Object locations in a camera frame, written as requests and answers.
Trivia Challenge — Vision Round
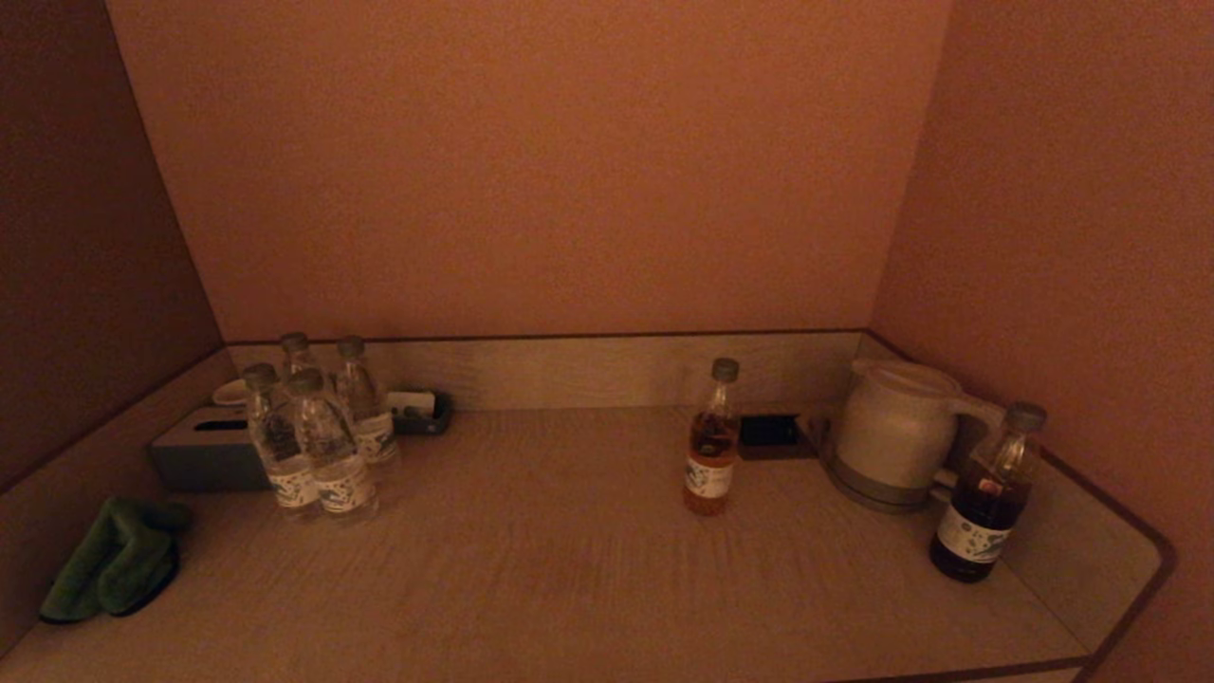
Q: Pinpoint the green microfibre cloth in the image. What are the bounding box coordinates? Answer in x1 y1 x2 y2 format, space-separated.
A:
38 496 193 625

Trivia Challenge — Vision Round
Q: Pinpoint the orange tea bottle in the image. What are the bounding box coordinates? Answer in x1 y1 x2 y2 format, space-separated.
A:
684 358 742 517

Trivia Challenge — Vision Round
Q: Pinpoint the small black tray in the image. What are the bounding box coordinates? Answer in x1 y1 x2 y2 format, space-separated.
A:
389 391 453 436

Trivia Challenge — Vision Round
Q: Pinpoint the clear water bottle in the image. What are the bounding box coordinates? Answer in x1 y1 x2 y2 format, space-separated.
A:
334 335 401 468
287 368 380 521
281 332 328 382
242 363 323 521

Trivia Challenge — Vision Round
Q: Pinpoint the white electric kettle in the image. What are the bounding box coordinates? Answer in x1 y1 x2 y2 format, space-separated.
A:
833 358 1004 494

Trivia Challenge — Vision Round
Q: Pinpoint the grey kettle base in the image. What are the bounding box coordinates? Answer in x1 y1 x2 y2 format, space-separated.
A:
823 455 940 514

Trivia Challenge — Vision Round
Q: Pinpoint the dark tea bottle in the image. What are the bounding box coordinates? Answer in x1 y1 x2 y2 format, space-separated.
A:
929 401 1048 583

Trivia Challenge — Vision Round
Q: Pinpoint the grey tissue box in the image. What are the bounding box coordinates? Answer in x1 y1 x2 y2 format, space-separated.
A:
149 406 271 492

